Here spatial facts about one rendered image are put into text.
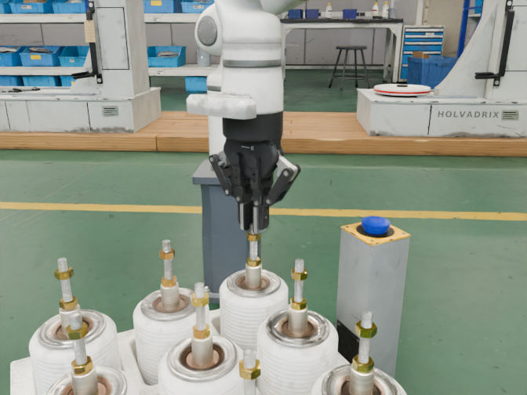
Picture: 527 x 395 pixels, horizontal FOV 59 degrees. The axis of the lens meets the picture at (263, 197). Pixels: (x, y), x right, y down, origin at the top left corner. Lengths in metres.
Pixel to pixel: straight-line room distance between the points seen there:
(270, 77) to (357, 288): 0.32
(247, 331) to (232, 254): 0.42
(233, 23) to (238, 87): 0.07
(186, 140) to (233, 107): 1.98
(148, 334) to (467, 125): 2.24
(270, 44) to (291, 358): 0.35
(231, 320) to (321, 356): 0.15
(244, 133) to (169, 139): 1.96
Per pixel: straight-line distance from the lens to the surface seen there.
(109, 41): 2.68
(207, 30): 0.95
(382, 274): 0.68
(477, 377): 0.97
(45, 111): 2.80
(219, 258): 1.05
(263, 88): 0.54
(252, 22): 0.54
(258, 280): 0.65
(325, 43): 8.81
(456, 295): 1.21
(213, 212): 1.01
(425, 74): 4.93
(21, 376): 0.69
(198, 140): 2.47
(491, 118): 2.67
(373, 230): 0.67
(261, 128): 0.55
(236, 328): 0.65
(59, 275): 0.57
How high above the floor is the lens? 0.58
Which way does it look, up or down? 19 degrees down
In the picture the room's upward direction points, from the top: straight up
